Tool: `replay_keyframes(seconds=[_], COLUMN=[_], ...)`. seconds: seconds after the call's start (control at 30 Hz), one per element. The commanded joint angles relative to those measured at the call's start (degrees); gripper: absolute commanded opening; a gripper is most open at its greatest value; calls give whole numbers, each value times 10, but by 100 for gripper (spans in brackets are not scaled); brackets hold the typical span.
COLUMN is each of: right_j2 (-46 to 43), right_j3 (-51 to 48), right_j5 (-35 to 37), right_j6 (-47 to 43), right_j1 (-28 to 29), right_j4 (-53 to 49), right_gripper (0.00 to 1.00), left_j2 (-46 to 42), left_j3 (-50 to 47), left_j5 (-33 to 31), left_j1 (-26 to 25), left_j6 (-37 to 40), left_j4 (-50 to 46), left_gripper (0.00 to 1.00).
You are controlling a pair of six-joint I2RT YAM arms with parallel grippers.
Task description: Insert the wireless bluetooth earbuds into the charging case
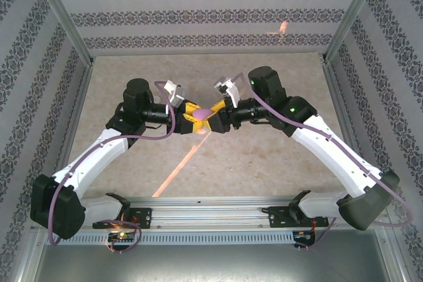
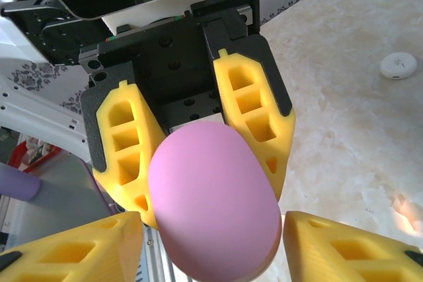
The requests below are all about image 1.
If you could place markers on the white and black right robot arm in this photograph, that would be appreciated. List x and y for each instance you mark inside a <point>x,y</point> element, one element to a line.
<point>330,150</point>

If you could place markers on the aluminium side rail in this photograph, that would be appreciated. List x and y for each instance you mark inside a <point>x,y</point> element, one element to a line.
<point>343,113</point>
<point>76,117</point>

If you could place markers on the grey metal panel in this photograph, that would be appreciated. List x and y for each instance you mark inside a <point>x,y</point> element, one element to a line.
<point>211,265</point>

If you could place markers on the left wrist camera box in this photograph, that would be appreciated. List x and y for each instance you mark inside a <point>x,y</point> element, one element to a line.
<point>175,93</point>

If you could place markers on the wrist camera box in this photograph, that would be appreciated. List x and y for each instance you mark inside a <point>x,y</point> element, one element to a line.
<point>228,90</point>
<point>175,93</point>

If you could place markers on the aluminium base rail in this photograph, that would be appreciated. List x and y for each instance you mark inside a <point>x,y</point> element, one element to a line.
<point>211,212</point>

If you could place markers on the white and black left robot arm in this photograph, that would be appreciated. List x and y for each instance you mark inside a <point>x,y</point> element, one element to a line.
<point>96,156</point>

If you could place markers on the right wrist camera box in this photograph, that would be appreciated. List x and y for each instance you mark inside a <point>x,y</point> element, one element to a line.
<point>228,90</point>

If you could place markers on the aluminium frame post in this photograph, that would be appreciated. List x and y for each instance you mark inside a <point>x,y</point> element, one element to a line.
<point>352,14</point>
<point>62,14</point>

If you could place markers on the purple earbud charging case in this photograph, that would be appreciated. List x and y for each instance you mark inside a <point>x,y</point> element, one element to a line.
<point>202,113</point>

